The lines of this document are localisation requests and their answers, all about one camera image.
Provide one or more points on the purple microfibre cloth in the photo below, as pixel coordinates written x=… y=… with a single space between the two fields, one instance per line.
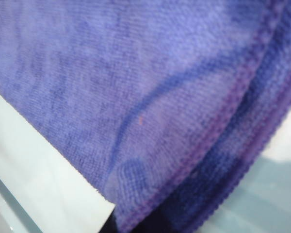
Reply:
x=135 y=85

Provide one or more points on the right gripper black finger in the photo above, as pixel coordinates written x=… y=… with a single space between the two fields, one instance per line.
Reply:
x=117 y=222

